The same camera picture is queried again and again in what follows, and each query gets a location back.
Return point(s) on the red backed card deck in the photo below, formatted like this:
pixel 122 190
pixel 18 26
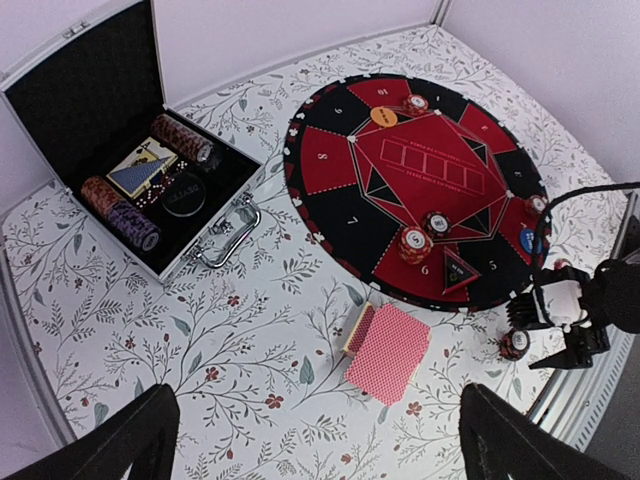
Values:
pixel 386 347

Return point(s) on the chip roll in case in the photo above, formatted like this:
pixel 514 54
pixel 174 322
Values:
pixel 120 214
pixel 187 143

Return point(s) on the triangular all in marker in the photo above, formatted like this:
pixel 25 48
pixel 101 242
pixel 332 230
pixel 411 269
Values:
pixel 458 273

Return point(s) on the right aluminium frame post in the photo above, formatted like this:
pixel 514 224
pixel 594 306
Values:
pixel 440 12

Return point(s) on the orange big blind button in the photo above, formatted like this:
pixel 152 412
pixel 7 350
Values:
pixel 384 117

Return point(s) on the blue small blind button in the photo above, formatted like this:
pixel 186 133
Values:
pixel 529 242

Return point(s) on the round red black poker mat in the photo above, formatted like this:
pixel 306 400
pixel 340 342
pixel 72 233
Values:
pixel 357 186

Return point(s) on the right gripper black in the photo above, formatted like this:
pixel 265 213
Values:
pixel 581 344

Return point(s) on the blue card deck in case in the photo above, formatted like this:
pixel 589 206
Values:
pixel 134 174

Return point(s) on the right chip roll in case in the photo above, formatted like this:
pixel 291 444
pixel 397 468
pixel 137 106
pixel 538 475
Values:
pixel 187 143

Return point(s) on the aluminium poker case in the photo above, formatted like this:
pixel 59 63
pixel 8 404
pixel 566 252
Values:
pixel 87 98

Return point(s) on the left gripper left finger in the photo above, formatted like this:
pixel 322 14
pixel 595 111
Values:
pixel 138 442

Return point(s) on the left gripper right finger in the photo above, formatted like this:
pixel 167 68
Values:
pixel 498 442

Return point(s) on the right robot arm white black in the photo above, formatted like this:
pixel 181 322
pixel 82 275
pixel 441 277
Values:
pixel 612 295

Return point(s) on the red chips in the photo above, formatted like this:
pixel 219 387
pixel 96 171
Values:
pixel 535 205
pixel 414 245
pixel 415 105

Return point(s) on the black chips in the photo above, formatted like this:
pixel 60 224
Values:
pixel 436 224

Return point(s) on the black dealer button in case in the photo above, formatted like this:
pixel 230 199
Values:
pixel 185 196

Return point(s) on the left chip roll in case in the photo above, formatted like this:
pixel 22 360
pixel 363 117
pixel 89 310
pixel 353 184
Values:
pixel 120 214

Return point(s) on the front aluminium rail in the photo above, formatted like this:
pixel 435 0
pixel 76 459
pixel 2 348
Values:
pixel 573 402

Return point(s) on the black brown chip stack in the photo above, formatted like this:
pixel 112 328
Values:
pixel 514 345

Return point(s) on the floral table cloth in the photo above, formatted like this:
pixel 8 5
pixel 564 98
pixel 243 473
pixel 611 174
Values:
pixel 253 350

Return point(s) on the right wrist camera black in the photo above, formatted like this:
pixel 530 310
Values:
pixel 552 302

